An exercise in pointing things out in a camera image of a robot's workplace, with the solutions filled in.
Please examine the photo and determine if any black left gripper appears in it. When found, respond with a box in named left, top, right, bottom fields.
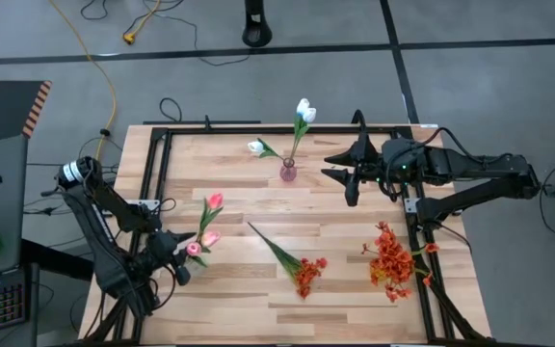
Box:
left=143, top=228, right=198, bottom=287

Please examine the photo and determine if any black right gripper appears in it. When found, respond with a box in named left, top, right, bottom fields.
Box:
left=319, top=132, right=427, bottom=208

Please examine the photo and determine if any orange flower bunch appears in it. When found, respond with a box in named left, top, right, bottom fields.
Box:
left=247, top=221, right=330, bottom=301
left=359, top=220, right=441, bottom=305

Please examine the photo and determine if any clear glass vase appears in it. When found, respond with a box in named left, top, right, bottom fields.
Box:
left=183, top=253, right=210, bottom=280

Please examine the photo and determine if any pink glass vase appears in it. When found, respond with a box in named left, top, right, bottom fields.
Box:
left=278, top=156, right=299, bottom=183

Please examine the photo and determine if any black aluminium table frame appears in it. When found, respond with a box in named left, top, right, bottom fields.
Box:
left=77, top=114, right=498, bottom=347

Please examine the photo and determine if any black looped cable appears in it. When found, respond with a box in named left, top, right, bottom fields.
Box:
left=158, top=96, right=183, bottom=124

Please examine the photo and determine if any black post base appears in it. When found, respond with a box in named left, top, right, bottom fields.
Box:
left=241, top=0, right=274, bottom=48

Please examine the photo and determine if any yellow hanging cable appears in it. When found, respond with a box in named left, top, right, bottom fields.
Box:
left=47, top=0, right=118, bottom=163

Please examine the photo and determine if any yellow extension cord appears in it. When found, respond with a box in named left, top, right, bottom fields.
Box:
left=121, top=0, right=163, bottom=46

